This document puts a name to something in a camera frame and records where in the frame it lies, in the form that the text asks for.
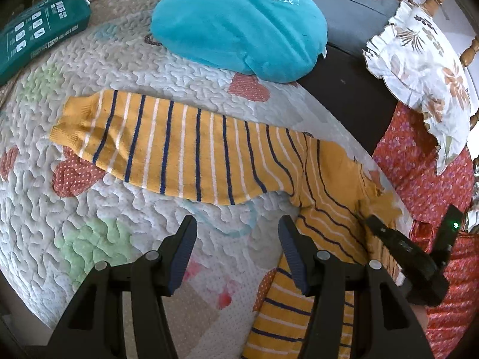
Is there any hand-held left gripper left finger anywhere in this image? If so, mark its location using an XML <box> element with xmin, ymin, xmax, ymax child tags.
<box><xmin>45</xmin><ymin>215</ymin><xmax>199</xmax><ymax>359</ymax></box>

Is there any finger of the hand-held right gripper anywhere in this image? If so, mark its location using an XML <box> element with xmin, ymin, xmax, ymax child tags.
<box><xmin>364</xmin><ymin>214</ymin><xmax>405</xmax><ymax>255</ymax></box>

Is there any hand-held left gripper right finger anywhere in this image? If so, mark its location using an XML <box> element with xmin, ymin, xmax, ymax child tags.
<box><xmin>278</xmin><ymin>215</ymin><xmax>435</xmax><ymax>359</ymax></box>

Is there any yellow striped sweater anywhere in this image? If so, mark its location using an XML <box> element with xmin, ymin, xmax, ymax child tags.
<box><xmin>50</xmin><ymin>90</ymin><xmax>409</xmax><ymax>359</ymax></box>

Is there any orange floral blanket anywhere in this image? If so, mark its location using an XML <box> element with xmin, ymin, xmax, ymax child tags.
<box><xmin>372</xmin><ymin>103</ymin><xmax>479</xmax><ymax>359</ymax></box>

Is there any white heart-print quilt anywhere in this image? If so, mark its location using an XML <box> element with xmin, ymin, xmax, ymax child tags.
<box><xmin>0</xmin><ymin>0</ymin><xmax>414</xmax><ymax>359</ymax></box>

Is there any white floral ruffled pillow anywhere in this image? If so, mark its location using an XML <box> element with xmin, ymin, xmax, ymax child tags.
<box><xmin>362</xmin><ymin>2</ymin><xmax>477</xmax><ymax>176</ymax></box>

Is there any grey fabric bag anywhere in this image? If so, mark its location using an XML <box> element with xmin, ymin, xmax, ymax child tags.
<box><xmin>294</xmin><ymin>0</ymin><xmax>402</xmax><ymax>47</ymax></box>

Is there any teal plush pillow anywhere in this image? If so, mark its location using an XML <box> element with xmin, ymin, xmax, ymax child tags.
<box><xmin>151</xmin><ymin>0</ymin><xmax>329</xmax><ymax>83</ymax></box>

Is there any green cardboard box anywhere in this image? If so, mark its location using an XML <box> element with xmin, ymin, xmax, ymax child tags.
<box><xmin>0</xmin><ymin>0</ymin><xmax>91</xmax><ymax>85</ymax></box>

